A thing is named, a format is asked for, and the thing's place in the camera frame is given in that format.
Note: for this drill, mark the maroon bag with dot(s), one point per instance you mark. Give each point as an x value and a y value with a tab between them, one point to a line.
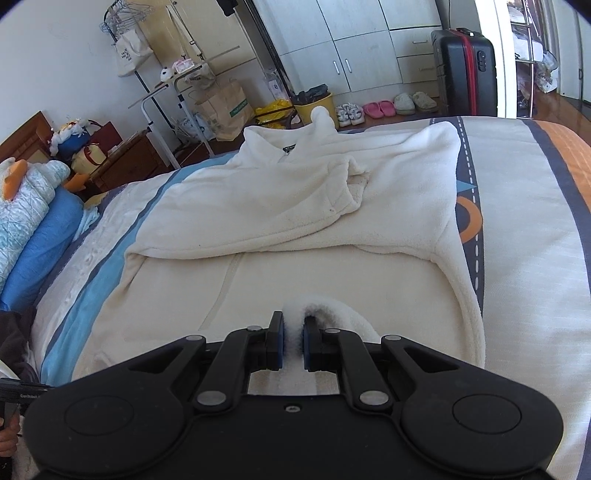
107	134

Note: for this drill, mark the beige door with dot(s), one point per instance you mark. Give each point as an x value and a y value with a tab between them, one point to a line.
221	27

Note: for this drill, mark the white wardrobe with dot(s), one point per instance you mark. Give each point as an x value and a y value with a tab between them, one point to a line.
360	41

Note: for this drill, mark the cluttered metal shelf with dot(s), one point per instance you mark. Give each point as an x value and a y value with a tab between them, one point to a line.
531	60

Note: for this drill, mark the black hanging garment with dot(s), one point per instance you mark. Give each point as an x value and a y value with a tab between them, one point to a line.
227	7

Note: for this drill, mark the white fleece robe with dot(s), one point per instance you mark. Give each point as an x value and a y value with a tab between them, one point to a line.
286	207

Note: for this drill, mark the yellow plastic bag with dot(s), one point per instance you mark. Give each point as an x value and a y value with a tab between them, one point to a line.
272	113

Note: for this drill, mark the pink slipper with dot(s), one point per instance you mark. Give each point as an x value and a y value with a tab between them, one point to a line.
371	110
387	108

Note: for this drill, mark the pink tissue box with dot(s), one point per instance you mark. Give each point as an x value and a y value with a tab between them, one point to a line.
183	66

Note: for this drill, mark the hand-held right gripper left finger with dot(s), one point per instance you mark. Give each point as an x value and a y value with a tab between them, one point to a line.
277	341

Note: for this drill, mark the brown paper bag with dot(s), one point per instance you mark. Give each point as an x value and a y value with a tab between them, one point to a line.
226	110

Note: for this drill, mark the black suitcase with red stripe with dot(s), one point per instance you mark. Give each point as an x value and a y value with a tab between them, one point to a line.
457	74

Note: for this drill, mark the wooden headboard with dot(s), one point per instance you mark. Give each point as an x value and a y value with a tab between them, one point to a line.
27	136

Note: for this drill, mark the wooden nightstand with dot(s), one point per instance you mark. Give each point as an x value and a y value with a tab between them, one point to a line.
134	161

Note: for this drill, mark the blue pillow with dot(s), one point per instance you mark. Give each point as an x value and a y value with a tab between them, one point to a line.
41	240

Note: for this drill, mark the light blue quilted blanket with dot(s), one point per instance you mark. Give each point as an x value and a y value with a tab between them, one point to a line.
27	203

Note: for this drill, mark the light blue cloth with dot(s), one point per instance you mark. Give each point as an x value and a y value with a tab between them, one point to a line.
88	221

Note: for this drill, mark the white goose plush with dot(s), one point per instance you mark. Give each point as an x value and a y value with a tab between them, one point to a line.
14	180

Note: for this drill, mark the black metal clothes rack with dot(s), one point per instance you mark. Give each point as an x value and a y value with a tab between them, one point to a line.
265	46

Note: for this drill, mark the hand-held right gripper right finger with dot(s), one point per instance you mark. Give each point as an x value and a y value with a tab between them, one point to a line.
310	344

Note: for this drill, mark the blue patterned plastic bag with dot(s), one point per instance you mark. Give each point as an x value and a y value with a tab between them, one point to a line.
196	127

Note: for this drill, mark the person's left hand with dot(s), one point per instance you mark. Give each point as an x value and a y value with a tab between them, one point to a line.
7	443

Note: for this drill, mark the small white panda figure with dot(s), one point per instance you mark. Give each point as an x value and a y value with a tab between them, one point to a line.
166	73

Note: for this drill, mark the white side table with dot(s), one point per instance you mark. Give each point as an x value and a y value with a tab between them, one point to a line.
147	115

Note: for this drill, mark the white tote bag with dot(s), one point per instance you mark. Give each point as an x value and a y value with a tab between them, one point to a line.
131	53

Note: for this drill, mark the yellow trash bin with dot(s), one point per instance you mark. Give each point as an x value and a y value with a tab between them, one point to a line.
304	110

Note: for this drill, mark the dark brown cloth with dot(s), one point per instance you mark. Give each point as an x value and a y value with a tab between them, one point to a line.
14	337

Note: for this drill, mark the clear plastic packaging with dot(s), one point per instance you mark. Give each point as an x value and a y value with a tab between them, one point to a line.
276	85

